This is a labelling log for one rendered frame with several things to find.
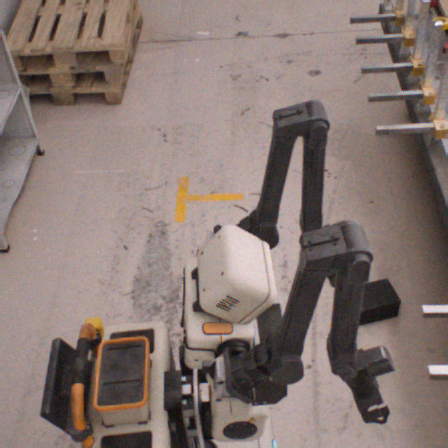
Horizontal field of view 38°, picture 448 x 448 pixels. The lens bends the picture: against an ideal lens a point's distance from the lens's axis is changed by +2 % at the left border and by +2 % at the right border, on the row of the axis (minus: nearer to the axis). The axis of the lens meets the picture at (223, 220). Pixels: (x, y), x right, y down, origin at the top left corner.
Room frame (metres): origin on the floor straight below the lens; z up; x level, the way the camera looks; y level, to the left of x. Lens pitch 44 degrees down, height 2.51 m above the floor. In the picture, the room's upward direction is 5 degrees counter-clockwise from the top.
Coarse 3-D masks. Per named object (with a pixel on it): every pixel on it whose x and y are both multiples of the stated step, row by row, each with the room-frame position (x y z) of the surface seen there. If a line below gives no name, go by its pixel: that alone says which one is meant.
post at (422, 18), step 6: (426, 0) 2.77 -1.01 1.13; (420, 6) 2.79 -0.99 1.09; (426, 6) 2.76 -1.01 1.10; (420, 12) 2.77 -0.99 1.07; (426, 12) 2.76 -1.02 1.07; (420, 18) 2.77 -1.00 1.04; (426, 18) 2.76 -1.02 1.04; (420, 24) 2.76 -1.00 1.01; (426, 24) 2.76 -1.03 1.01; (420, 30) 2.76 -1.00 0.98; (420, 36) 2.76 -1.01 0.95; (414, 42) 2.79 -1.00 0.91; (420, 42) 2.76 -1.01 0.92; (414, 48) 2.78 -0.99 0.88; (420, 48) 2.76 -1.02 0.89; (414, 54) 2.77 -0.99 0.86; (420, 54) 2.76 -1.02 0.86; (414, 78) 2.76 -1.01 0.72
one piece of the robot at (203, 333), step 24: (192, 264) 1.17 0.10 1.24; (192, 288) 1.09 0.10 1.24; (192, 312) 1.01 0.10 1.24; (192, 336) 0.94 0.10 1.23; (216, 336) 0.94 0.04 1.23; (240, 336) 0.94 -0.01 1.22; (192, 360) 0.93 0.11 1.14; (216, 408) 0.96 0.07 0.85; (240, 408) 0.96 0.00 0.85; (264, 408) 0.98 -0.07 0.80; (216, 432) 0.96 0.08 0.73; (240, 432) 0.96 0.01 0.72
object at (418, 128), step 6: (378, 126) 2.27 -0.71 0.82; (384, 126) 2.27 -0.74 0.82; (390, 126) 2.27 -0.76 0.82; (396, 126) 2.26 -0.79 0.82; (402, 126) 2.26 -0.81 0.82; (408, 126) 2.25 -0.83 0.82; (414, 126) 2.25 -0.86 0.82; (420, 126) 2.24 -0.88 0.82; (426, 126) 2.24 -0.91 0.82; (432, 126) 2.24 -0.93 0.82; (378, 132) 2.25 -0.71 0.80; (384, 132) 2.25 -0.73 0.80; (390, 132) 2.25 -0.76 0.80; (396, 132) 2.24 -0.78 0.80; (402, 132) 2.24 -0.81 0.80; (408, 132) 2.24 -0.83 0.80; (414, 132) 2.24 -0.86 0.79; (420, 132) 2.23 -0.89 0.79; (426, 132) 2.23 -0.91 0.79; (432, 132) 2.23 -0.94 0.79
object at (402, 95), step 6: (438, 90) 2.50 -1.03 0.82; (372, 96) 2.50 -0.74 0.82; (378, 96) 2.50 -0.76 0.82; (384, 96) 2.49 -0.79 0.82; (390, 96) 2.49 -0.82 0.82; (396, 96) 2.49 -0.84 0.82; (402, 96) 2.49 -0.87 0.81; (408, 96) 2.49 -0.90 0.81; (414, 96) 2.48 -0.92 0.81; (420, 96) 2.48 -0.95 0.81
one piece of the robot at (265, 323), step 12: (276, 300) 1.18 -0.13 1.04; (264, 312) 1.14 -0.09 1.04; (276, 312) 1.14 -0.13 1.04; (264, 324) 1.10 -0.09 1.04; (276, 324) 1.10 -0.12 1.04; (264, 336) 1.06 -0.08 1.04; (264, 384) 0.94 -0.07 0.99; (276, 384) 0.94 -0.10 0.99; (264, 396) 0.94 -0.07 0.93; (276, 396) 0.94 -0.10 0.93
